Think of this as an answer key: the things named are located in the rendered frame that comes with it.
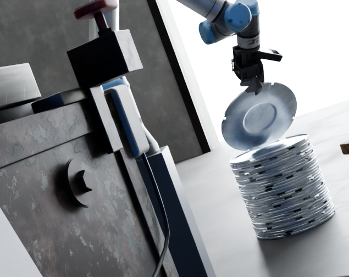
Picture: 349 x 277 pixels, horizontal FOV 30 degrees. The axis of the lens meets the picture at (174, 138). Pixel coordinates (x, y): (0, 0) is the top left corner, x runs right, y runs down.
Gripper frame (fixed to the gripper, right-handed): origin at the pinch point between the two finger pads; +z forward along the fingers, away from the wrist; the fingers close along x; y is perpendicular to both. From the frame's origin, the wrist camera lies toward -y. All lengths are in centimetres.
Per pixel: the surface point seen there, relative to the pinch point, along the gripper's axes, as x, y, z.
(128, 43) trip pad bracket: 66, 56, -80
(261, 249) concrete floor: 34, 18, 36
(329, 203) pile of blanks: 29.1, -10.5, 34.1
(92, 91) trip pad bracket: 67, 64, -74
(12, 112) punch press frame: 70, 77, -77
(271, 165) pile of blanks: 18.9, 5.6, 16.3
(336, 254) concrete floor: 61, 8, 13
